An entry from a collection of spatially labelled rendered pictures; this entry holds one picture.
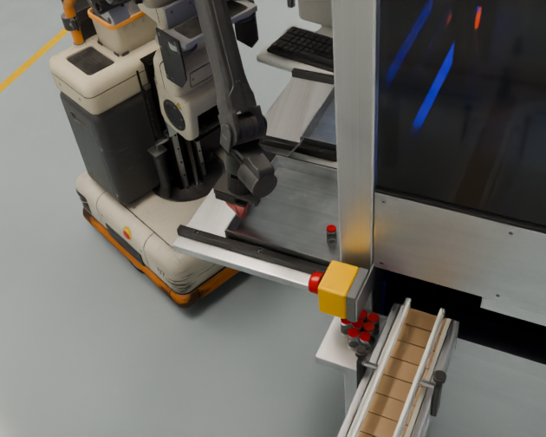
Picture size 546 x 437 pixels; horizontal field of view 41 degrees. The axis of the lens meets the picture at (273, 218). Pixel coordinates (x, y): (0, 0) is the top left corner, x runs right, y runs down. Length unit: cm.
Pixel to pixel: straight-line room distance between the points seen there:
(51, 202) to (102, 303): 63
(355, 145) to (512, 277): 34
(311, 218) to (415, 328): 39
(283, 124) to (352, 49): 84
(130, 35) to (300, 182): 88
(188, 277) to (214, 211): 80
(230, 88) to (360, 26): 45
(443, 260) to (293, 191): 52
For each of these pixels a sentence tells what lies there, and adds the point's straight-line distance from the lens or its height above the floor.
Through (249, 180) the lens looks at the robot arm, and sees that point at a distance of 141.
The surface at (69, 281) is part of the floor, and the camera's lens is 283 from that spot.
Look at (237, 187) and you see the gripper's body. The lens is 150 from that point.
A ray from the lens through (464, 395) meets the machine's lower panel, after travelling 158.
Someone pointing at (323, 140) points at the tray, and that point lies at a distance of 175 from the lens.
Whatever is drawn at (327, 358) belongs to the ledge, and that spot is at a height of 88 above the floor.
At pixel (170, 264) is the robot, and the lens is 241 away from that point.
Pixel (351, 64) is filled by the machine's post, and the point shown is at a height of 144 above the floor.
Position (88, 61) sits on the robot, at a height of 81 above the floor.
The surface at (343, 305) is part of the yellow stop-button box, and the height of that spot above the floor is 100.
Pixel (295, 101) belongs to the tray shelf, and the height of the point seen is 88.
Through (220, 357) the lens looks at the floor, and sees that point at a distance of 247.
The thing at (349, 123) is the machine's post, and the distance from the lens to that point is 113.
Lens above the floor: 204
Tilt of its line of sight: 46 degrees down
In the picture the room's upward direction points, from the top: 7 degrees counter-clockwise
